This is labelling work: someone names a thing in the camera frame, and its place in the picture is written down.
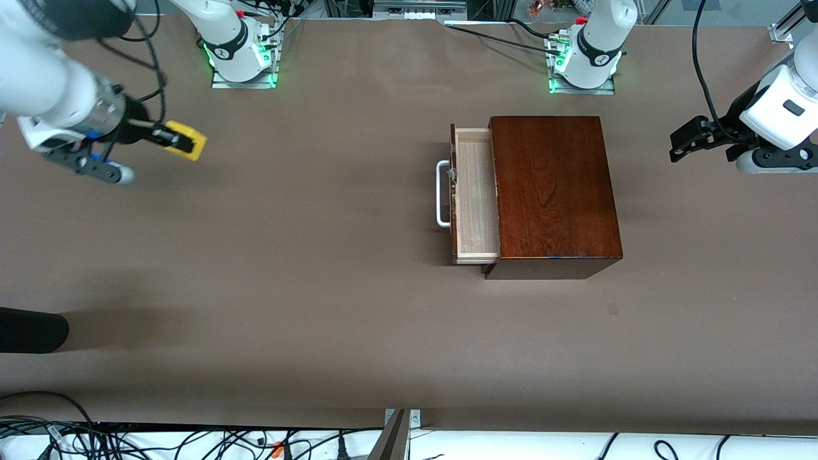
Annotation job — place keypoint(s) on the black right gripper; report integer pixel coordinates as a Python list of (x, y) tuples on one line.
[(135, 128)]

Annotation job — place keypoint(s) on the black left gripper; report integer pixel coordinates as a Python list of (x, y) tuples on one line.
[(730, 125)]

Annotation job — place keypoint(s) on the yellow cube block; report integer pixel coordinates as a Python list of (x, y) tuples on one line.
[(199, 145)]

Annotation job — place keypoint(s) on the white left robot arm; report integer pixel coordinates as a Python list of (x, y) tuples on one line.
[(601, 38)]

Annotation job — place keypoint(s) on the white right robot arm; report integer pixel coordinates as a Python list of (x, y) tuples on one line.
[(38, 76)]

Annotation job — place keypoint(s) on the dark brown wooden cabinet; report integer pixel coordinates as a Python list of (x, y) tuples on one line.
[(556, 191)]

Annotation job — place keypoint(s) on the black ribbed cylinder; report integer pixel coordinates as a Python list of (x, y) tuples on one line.
[(32, 330)]

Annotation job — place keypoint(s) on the grey power strip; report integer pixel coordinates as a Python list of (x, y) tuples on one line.
[(415, 11)]

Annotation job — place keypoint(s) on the aluminium frame profile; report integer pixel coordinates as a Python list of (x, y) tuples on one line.
[(781, 33)]

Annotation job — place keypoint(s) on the grey metal post bracket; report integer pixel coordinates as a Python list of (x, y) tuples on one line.
[(393, 441)]

